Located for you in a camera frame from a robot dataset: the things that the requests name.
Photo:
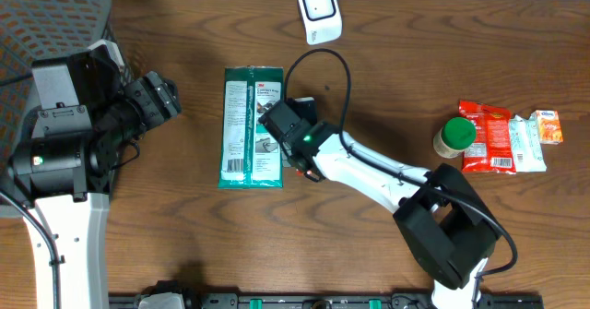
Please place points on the small orange tissue box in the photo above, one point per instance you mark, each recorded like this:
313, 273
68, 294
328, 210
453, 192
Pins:
549, 126

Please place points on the grey plastic mesh basket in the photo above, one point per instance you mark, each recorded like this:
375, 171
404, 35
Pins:
31, 30

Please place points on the white barcode scanner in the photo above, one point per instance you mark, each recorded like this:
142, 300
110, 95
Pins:
321, 19

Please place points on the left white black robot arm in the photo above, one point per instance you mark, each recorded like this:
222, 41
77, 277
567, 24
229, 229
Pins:
63, 174

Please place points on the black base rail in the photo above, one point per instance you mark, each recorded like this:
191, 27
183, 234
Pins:
173, 300

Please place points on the green lid glass jar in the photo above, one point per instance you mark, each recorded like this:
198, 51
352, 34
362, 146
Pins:
457, 135

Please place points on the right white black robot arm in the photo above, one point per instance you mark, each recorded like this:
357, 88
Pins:
446, 226

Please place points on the orange red snack bag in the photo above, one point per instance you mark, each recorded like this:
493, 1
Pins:
491, 150

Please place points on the mint green wipes pack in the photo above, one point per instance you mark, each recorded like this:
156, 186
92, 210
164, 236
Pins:
525, 144

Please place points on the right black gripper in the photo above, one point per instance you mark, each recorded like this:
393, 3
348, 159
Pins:
288, 152

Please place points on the green white gloves package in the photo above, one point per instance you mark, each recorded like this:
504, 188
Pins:
250, 156

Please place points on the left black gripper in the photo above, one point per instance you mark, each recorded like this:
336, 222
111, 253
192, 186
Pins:
161, 98

